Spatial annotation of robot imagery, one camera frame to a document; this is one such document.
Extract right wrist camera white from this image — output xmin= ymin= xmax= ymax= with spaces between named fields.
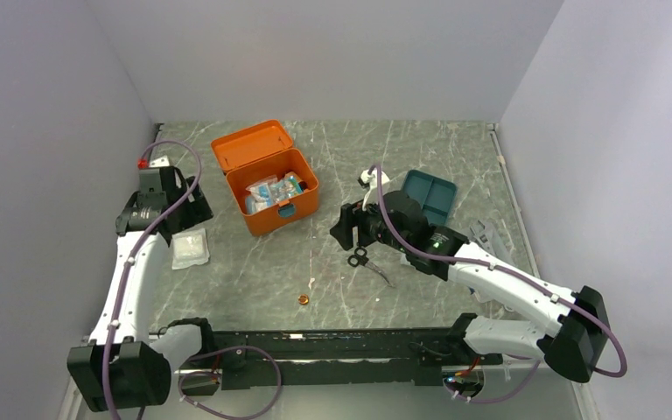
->
xmin=358 ymin=166 xmax=391 ymax=210

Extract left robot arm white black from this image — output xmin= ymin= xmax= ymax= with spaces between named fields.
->
xmin=66 ymin=165 xmax=217 ymax=412

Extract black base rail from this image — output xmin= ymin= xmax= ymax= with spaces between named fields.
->
xmin=182 ymin=327 xmax=503 ymax=390

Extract teal plastic tray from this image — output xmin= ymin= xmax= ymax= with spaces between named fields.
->
xmin=401 ymin=170 xmax=458 ymax=225

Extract small teal bandage pack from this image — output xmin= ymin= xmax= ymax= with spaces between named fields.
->
xmin=269 ymin=171 xmax=304 ymax=203

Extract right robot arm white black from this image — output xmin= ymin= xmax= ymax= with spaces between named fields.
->
xmin=329 ymin=191 xmax=611 ymax=383

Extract orange medicine box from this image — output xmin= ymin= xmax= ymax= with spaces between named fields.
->
xmin=211 ymin=120 xmax=319 ymax=236

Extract black handled scissors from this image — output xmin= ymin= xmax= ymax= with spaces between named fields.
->
xmin=346 ymin=247 xmax=395 ymax=288

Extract blue cotton swab pack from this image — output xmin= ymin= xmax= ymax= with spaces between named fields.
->
xmin=245 ymin=176 xmax=278 ymax=214

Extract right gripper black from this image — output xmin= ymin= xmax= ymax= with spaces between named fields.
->
xmin=330 ymin=189 xmax=410 ymax=254

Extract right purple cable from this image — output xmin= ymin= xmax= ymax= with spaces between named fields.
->
xmin=370 ymin=164 xmax=629 ymax=406

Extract white gauze pack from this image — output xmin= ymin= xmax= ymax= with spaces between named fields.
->
xmin=171 ymin=227 xmax=210 ymax=270

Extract clear plastic case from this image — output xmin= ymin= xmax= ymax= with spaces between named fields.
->
xmin=467 ymin=220 xmax=515 ymax=265

